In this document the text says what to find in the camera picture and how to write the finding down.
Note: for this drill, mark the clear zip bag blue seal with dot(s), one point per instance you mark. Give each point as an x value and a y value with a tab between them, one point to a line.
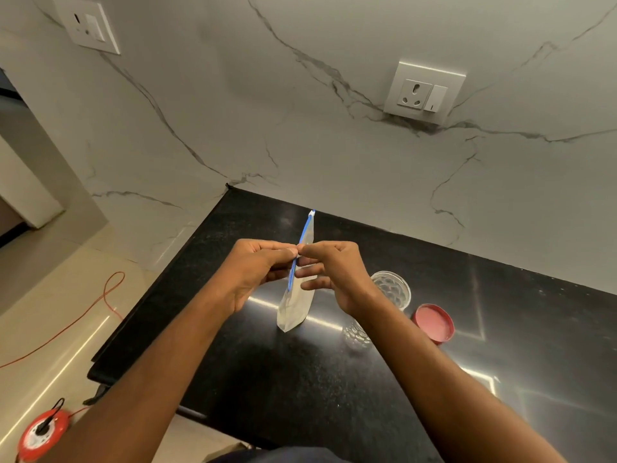
296	303

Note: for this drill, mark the person's left hand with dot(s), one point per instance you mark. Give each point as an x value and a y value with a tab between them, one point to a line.
241	274

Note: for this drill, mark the person's right forearm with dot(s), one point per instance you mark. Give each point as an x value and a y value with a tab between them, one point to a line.
448	390

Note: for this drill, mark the person's right hand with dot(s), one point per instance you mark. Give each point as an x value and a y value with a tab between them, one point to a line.
347	279

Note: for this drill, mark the red jar lid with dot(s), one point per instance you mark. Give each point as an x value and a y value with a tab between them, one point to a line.
434	323

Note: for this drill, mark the clear patterned glass jar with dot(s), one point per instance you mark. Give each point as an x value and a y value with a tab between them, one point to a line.
393	286

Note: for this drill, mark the person's left thumb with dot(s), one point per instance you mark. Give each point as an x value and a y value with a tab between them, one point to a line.
282	256

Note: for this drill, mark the white wall socket with switch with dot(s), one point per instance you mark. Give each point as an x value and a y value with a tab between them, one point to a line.
422	93
89	24

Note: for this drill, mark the person's left forearm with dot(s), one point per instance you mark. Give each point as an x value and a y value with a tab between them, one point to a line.
144	380

